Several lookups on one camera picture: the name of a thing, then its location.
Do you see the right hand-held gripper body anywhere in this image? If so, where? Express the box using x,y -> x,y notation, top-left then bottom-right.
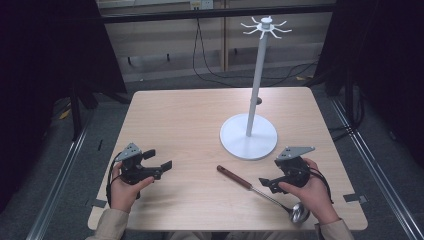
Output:
274,145 -> 316,188

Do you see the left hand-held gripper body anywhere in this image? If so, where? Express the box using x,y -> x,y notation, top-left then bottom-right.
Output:
114,142 -> 164,186

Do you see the metal ladle with wooden handle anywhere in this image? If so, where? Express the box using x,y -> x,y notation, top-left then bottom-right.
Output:
216,164 -> 311,225

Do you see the white hook rack stand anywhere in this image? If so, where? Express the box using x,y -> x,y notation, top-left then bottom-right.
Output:
219,15 -> 293,161

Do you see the person's left hand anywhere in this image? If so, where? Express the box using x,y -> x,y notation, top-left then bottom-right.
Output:
109,161 -> 156,213

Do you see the person's right hand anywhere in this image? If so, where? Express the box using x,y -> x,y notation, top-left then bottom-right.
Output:
278,158 -> 340,225

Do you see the grey tape strip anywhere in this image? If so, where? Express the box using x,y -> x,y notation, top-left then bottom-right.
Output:
89,198 -> 108,209
342,192 -> 368,205

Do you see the black metal stand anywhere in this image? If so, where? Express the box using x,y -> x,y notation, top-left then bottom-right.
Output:
69,79 -> 99,142

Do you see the dark curtain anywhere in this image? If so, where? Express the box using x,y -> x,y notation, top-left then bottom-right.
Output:
0,0 -> 128,214
314,0 -> 424,169

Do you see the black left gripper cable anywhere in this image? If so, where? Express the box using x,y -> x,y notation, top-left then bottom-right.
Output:
105,152 -> 123,205

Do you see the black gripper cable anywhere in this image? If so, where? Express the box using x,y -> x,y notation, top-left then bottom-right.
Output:
105,152 -> 123,205
309,165 -> 335,205

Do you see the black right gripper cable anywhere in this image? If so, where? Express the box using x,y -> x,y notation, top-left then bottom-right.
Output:
309,165 -> 335,205

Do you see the metal floor rail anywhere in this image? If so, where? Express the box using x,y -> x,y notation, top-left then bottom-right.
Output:
329,97 -> 424,240
25,121 -> 92,240

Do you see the black floor cable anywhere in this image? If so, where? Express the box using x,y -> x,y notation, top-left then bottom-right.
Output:
191,17 -> 319,89

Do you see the white wall socket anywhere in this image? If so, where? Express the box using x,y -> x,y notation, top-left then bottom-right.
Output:
189,0 -> 215,11

